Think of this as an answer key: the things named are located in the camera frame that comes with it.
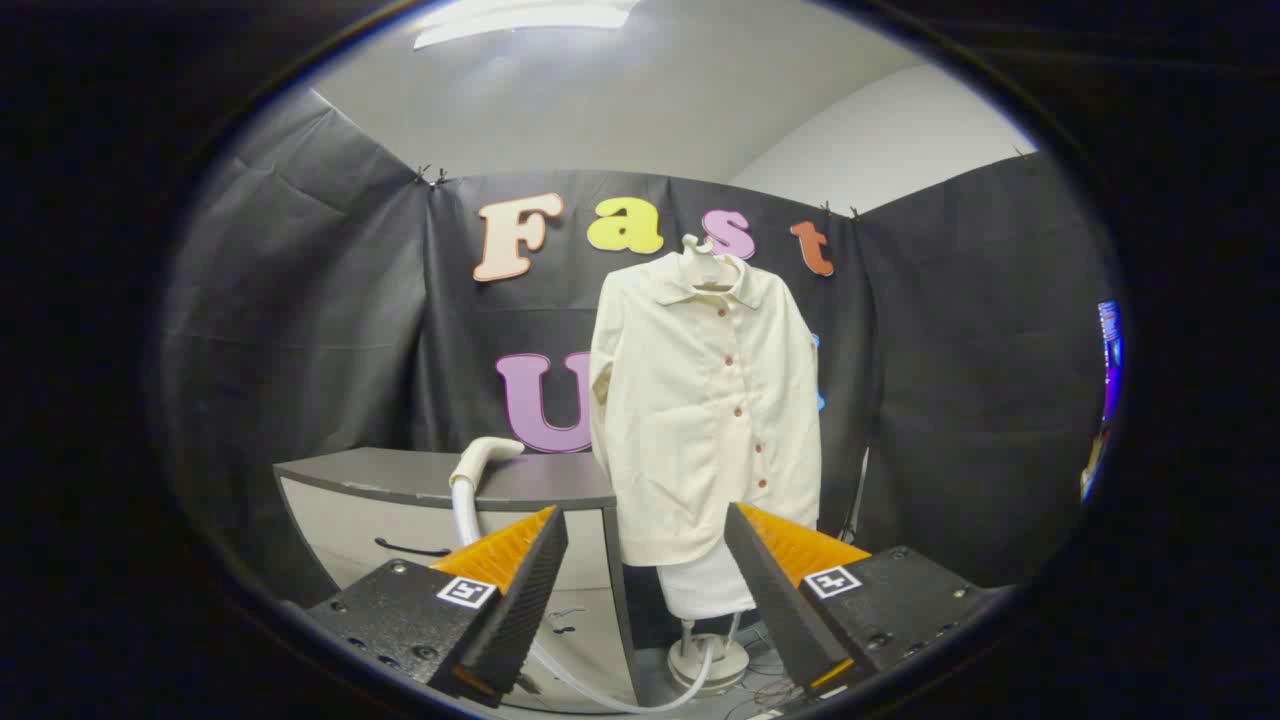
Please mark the grey cabinet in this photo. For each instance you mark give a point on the grey cabinet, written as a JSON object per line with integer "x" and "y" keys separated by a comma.
{"x": 400, "y": 475}

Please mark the ceiling light panel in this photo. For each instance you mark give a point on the ceiling light panel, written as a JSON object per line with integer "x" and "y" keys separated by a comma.
{"x": 520, "y": 18}

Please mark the cream button-up shirt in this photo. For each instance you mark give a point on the cream button-up shirt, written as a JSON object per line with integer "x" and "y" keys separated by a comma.
{"x": 690, "y": 400}

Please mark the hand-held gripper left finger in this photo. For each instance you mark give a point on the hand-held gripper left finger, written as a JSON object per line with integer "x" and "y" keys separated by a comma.
{"x": 520, "y": 610}

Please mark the white garment steamer stand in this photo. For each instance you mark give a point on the white garment steamer stand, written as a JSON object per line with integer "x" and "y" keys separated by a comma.
{"x": 705, "y": 590}

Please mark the cream plastic clothes hanger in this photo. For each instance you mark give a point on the cream plastic clothes hanger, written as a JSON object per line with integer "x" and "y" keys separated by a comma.
{"x": 708, "y": 262}

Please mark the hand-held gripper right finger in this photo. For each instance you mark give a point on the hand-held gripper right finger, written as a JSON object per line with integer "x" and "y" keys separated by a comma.
{"x": 775, "y": 600}

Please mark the black backdrop cloth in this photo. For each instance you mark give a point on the black backdrop cloth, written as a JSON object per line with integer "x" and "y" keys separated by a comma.
{"x": 300, "y": 300}

